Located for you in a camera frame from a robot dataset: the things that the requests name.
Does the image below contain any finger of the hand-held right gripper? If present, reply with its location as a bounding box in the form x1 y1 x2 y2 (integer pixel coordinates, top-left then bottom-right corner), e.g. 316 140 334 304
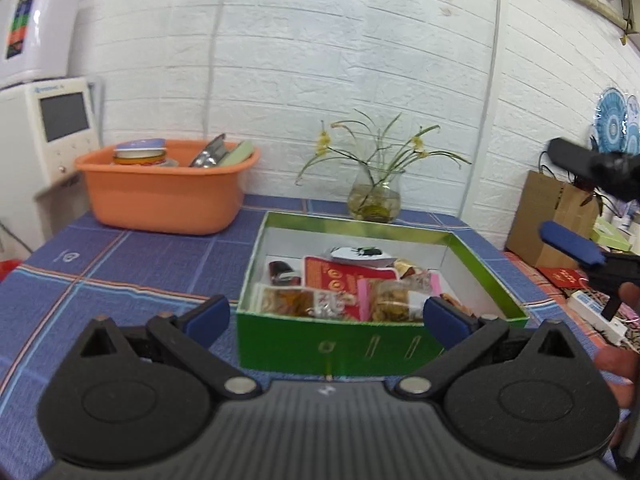
539 220 608 267
547 137 640 198

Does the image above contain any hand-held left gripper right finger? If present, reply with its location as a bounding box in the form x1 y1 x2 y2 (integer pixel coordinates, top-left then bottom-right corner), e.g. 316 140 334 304
395 296 583 403

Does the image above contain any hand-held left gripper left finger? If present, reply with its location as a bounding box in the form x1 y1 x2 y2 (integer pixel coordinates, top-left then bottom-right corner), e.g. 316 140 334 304
79 294 262 402

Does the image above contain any pink-edged clear peanut packet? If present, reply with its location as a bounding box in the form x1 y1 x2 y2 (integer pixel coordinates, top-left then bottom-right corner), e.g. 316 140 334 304
356 276 443 323

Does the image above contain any clear packet with yellow label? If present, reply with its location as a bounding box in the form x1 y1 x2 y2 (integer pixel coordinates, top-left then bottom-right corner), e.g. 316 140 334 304
394 258 435 281

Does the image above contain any clear orange snack packet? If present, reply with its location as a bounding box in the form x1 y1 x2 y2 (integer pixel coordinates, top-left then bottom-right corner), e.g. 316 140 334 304
251 282 351 319

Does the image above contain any dark red dates packet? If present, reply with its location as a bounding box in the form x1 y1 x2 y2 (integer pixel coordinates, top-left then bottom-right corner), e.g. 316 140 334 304
267 260 303 287

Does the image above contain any red mixed nut packet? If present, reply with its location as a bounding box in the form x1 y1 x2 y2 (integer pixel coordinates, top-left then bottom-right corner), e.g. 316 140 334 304
301 255 401 322

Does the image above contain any green cardboard box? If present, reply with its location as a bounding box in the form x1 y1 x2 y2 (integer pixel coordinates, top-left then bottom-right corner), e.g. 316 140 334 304
236 211 530 377

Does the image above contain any person's right hand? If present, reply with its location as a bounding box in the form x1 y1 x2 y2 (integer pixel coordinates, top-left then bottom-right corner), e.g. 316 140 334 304
620 282 640 313

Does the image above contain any light green box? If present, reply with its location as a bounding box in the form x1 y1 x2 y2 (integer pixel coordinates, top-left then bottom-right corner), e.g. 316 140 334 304
591 220 633 253

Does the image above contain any red envelope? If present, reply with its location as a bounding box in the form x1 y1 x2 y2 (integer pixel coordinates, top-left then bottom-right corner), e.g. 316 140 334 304
537 266 588 288

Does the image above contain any black plug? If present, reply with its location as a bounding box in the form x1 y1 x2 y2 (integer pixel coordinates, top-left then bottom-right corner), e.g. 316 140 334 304
601 284 624 322

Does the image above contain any brown paper bag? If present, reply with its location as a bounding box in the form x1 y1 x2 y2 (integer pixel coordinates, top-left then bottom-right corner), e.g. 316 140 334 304
505 170 601 268

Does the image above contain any blue patterned decorative plate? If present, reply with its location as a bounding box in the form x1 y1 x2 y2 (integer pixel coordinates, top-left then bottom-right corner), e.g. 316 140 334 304
592 86 630 153
622 94 640 157

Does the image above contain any white power strip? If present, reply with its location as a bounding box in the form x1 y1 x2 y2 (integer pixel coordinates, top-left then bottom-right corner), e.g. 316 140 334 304
567 289 632 347

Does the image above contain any red checked cloth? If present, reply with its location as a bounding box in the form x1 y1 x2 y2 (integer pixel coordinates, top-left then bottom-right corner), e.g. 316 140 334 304
502 250 640 356

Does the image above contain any blue checked tablecloth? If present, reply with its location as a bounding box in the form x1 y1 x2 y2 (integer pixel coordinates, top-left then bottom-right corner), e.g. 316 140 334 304
0 192 576 480

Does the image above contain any orange plastic basin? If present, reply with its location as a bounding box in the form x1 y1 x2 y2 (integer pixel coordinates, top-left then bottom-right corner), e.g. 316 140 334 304
75 139 262 236

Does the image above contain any glass vase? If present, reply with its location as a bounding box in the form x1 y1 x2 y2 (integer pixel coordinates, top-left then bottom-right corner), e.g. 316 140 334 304
347 167 403 223

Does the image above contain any metal bowl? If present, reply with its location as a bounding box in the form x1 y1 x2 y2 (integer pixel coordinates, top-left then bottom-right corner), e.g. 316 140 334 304
188 133 227 168

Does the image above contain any light green plastic lid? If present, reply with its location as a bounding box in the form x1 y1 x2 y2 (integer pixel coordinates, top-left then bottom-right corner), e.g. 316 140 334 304
218 141 255 168

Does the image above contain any yellow flowering plant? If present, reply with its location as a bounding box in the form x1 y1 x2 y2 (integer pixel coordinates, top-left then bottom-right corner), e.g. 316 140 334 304
295 109 472 196

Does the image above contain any white appliance with screen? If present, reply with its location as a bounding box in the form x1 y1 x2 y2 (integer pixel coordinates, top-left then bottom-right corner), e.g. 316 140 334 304
0 76 103 256

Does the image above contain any white water purifier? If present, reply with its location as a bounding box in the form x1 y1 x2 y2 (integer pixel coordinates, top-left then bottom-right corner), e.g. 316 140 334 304
0 0 87 88

